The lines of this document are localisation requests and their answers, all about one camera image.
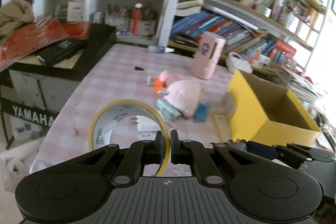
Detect mint green small case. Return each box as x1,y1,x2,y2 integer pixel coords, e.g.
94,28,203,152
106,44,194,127
157,98,181,122

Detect yellow-edged clear tape roll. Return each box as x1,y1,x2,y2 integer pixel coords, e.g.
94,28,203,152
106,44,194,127
88,99,170,176

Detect pink plush toy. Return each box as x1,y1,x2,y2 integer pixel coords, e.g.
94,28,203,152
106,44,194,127
157,80,202,119

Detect white power adapter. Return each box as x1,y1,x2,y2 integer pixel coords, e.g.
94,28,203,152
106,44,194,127
136,115,161,132

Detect blue small pouch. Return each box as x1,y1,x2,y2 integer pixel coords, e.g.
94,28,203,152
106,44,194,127
193,103,211,122

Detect cartoon placemat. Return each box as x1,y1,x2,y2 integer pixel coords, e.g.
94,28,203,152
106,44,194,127
211,111,232,142

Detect small pink orange toy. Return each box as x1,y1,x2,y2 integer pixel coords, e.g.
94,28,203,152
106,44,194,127
152,71,181,93

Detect stack of newspapers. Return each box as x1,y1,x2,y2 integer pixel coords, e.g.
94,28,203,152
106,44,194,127
272,68,322,103

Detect yellow cardboard box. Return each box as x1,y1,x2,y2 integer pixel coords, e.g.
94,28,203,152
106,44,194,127
228,70,321,146

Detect small black clip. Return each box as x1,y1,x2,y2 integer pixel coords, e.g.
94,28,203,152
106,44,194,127
134,66,144,71

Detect white woven small bag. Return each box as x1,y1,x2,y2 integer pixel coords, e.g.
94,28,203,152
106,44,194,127
226,52,253,73

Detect pink cylindrical container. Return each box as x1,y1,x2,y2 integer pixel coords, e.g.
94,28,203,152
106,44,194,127
191,31,226,80

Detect black Yamaha keyboard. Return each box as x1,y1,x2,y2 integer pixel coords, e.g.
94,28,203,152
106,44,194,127
1,23,116,148

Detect row of books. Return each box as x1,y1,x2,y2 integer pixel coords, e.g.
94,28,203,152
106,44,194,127
170,10,296,64

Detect red tassel ornament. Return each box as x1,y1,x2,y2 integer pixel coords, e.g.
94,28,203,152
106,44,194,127
130,3,142,35

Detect black rectangular box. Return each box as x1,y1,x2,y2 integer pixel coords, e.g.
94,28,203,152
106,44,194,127
37,38,88,68

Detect white pen holder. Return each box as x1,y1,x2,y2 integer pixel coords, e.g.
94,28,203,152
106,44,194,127
104,11,129,30

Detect red paper sheets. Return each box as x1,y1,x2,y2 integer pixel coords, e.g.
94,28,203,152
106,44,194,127
1,19,91,71

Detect beige cloth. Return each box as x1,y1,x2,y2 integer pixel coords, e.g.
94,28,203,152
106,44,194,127
0,0,34,37

